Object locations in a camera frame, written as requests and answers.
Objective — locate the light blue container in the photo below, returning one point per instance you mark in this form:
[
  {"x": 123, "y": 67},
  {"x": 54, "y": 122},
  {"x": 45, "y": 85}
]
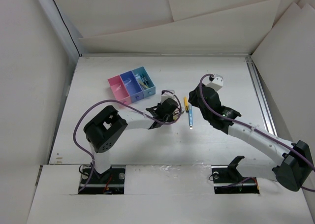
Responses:
[{"x": 149, "y": 91}]

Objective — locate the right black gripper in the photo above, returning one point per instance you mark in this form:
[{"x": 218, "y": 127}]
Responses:
[{"x": 193, "y": 97}]

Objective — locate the pink container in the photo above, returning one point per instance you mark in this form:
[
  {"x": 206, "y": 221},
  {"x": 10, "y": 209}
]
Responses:
[{"x": 119, "y": 89}]

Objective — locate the dark blue container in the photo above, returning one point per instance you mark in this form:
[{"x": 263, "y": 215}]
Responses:
[{"x": 132, "y": 86}]

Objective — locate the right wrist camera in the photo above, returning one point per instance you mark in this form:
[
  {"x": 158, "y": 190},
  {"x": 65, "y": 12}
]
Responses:
[{"x": 215, "y": 82}]

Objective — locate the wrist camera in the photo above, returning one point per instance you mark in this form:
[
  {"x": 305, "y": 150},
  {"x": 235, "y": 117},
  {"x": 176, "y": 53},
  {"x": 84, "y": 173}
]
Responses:
[
  {"x": 165, "y": 94},
  {"x": 215, "y": 82}
]

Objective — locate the aluminium post left corner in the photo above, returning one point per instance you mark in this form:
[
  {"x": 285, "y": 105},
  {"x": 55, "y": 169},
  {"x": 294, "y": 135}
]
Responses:
[{"x": 65, "y": 30}]

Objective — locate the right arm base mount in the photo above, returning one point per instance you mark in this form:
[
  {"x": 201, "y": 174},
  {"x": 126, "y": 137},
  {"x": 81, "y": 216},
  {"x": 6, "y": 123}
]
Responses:
[{"x": 227, "y": 179}]

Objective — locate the yellow utility knife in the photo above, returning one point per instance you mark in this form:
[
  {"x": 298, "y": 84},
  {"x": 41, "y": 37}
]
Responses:
[{"x": 186, "y": 103}]

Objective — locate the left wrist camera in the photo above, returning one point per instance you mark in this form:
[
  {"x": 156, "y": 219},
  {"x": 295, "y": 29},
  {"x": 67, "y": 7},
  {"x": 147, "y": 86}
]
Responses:
[{"x": 165, "y": 94}]

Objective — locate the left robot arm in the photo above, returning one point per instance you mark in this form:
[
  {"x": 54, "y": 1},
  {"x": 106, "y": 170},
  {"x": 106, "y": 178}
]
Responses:
[{"x": 104, "y": 129}]

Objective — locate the aluminium rail right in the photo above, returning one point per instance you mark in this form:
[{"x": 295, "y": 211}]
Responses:
[{"x": 262, "y": 101}]

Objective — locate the light blue cutter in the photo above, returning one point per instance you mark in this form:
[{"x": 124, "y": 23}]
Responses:
[{"x": 190, "y": 116}]

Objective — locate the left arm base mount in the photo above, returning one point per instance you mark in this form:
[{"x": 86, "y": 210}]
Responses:
[{"x": 111, "y": 182}]

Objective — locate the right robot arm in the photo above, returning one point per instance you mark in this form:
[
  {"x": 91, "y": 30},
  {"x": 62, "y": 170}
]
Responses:
[{"x": 289, "y": 163}]

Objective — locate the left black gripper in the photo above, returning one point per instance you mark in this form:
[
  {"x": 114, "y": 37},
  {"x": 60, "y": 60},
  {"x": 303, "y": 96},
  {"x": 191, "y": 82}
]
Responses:
[{"x": 170, "y": 119}]

